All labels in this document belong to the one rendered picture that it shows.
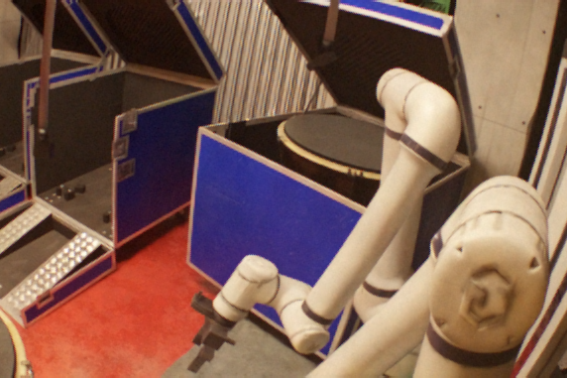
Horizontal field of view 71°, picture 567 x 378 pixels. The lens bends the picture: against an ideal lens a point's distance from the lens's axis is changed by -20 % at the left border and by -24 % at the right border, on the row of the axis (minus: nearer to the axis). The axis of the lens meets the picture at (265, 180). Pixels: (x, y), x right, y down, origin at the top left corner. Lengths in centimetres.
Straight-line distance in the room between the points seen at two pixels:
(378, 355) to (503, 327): 31
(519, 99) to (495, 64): 27
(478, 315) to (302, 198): 166
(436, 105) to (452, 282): 62
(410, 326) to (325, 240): 139
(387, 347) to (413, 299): 9
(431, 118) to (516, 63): 206
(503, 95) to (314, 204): 153
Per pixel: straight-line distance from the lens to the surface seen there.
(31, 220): 318
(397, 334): 67
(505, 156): 308
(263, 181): 215
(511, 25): 298
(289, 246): 214
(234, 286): 116
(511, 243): 39
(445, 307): 42
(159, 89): 356
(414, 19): 197
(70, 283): 265
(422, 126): 97
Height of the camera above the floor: 172
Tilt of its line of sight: 23 degrees down
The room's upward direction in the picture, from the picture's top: 10 degrees clockwise
